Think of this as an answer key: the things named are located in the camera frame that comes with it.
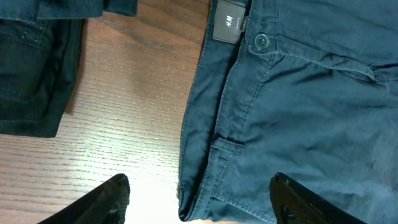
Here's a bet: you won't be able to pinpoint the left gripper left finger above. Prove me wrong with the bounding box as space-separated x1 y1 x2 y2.
39 174 130 224

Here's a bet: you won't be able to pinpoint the folded navy shorts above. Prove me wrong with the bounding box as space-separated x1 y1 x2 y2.
1 0 137 22

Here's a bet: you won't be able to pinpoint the folded black shorts white stripe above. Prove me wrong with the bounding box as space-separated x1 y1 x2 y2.
1 19 85 138

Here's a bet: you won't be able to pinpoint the blue denim shorts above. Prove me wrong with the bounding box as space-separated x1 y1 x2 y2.
178 0 397 223

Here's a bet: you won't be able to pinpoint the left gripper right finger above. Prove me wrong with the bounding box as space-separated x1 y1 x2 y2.
269 172 366 224

